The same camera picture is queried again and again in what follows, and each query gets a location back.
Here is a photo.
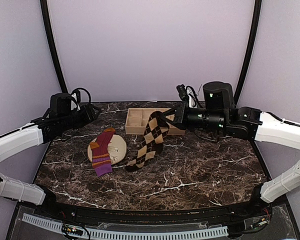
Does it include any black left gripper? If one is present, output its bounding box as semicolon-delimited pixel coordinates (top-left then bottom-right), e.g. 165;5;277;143
59;103;101;132

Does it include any brown beige argyle sock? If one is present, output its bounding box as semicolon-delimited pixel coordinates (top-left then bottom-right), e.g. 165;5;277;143
125;111;170;172

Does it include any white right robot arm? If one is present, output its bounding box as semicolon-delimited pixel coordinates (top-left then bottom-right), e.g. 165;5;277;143
160;81;300;217

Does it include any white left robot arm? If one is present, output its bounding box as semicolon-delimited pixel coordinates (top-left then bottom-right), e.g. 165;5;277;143
0;104;101;218

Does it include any wooden compartment tray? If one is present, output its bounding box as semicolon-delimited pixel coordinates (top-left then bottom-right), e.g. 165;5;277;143
124;107;187;136

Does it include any round beige plate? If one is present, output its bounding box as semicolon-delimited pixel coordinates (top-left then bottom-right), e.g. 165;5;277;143
86;133;128;165

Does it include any purple maroon striped sock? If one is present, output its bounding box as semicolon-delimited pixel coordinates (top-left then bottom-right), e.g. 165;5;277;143
89;127;116;177

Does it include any black front rail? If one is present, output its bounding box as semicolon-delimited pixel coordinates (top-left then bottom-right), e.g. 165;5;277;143
35;202;267;225

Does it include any white slotted cable duct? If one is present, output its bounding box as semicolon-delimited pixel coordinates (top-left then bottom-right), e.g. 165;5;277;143
21;213;229;240

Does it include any black left frame post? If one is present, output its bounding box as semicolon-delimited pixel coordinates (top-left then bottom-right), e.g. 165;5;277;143
39;0;69;93

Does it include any black frame post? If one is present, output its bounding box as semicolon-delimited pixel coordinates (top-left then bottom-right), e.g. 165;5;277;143
234;0;263;105
39;0;69;93

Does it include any black right frame post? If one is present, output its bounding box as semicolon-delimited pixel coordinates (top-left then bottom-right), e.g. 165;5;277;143
234;0;263;105

